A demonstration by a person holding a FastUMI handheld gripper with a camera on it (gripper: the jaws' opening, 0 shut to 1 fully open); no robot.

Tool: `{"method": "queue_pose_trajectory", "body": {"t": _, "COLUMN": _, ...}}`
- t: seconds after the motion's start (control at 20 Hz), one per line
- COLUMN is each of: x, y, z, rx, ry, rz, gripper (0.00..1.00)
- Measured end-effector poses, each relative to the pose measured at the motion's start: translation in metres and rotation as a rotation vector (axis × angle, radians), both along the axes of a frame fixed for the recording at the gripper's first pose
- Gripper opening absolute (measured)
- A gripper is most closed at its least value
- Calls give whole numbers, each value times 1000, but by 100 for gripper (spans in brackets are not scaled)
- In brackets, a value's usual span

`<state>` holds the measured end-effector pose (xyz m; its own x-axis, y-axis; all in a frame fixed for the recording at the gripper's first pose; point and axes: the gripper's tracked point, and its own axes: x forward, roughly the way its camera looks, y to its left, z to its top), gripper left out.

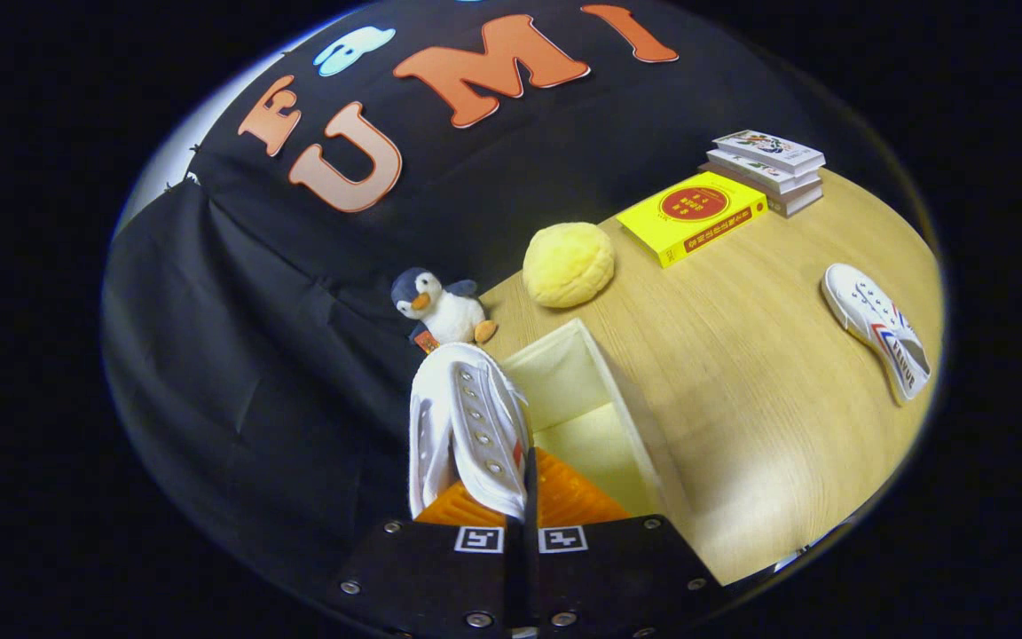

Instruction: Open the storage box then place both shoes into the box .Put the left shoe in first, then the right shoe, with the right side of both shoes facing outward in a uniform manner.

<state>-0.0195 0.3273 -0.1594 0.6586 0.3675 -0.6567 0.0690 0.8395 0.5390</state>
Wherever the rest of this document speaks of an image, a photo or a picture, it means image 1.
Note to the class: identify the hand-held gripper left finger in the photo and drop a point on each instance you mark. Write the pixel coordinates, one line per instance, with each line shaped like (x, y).
(422, 577)

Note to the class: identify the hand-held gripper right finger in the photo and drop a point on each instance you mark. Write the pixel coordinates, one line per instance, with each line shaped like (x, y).
(532, 497)

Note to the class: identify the white canvas shoe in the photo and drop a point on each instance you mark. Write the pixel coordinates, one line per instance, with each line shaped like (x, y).
(866, 311)
(467, 417)

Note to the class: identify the beige fabric storage box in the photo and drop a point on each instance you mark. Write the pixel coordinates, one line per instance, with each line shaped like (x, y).
(564, 382)

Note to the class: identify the penguin plush toy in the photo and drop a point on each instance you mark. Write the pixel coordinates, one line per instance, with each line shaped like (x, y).
(449, 311)

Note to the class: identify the round yellow plush cushion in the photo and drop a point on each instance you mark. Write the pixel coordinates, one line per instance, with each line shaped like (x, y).
(569, 266)

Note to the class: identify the yellow book with red circle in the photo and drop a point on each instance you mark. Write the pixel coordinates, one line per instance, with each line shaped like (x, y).
(653, 226)

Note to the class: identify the white paperback book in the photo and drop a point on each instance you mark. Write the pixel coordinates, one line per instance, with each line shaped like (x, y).
(742, 166)
(795, 202)

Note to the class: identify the white floral cover book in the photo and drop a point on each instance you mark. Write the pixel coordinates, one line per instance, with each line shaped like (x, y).
(768, 149)

